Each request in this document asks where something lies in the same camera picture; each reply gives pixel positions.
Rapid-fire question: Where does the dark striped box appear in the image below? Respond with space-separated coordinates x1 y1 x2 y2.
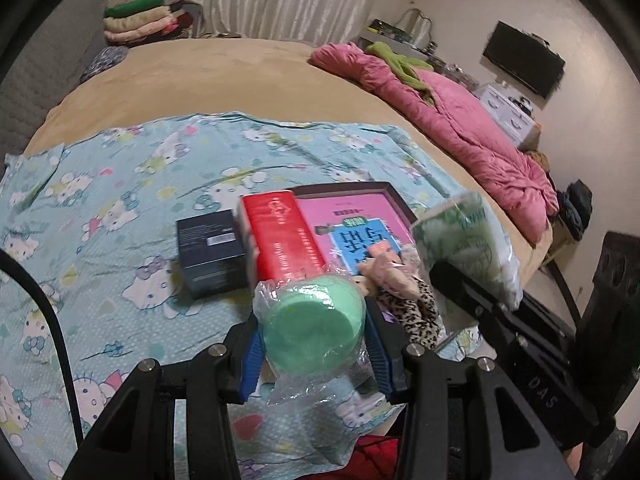
369 19 416 43

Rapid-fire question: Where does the grey quilted headboard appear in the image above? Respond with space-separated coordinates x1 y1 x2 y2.
0 0 113 156

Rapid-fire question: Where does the blue cartoon cat printed blanket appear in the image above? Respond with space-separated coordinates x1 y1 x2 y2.
0 112 481 480

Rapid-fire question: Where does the green folded cloth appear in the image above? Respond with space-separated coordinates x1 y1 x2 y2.
103 0 173 17

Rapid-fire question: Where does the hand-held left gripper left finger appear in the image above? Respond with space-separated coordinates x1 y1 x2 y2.
62 317 266 480

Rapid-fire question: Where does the leopard print cloth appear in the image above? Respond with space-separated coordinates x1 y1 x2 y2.
375 280 446 353

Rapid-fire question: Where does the black cardboard box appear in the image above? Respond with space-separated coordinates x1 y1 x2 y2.
176 209 248 301

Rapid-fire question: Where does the pink folded blanket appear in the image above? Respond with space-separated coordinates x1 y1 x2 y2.
107 25 178 43

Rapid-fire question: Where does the red tissue box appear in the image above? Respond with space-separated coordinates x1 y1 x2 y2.
236 190 333 286

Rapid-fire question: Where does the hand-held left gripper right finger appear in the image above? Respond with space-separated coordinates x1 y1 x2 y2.
364 297 576 480

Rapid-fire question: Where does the pink cloth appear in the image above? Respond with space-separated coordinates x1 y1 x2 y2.
357 240 426 298

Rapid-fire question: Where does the black cable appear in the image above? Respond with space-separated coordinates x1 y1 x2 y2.
0 249 83 448

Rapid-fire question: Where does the dark blue clothes heap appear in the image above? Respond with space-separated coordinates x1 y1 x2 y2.
555 180 593 241

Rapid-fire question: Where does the beige plush toy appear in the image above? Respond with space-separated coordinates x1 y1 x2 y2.
357 275 383 301

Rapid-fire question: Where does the red clothing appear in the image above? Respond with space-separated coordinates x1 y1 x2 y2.
325 435 416 480

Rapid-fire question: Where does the white drawer cabinet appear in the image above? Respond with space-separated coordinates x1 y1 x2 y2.
472 82 543 148

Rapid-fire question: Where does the black wall television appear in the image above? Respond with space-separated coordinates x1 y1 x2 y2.
482 21 567 101

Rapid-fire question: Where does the pink book box tray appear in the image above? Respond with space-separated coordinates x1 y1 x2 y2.
290 181 476 346

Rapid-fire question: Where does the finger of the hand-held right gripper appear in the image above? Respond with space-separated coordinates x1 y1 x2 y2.
430 261 506 331

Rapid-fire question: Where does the dark patterned pillow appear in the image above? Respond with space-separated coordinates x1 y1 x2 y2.
80 46 130 83

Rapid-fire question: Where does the green sponge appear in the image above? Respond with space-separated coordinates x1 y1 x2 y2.
252 272 383 467

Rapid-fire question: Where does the beige bed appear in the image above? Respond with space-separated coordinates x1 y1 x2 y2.
22 37 556 261

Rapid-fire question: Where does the pink quilt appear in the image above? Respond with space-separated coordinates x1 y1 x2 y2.
310 42 561 246

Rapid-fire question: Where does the cream folded blanket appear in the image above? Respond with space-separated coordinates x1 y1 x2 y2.
103 10 176 31

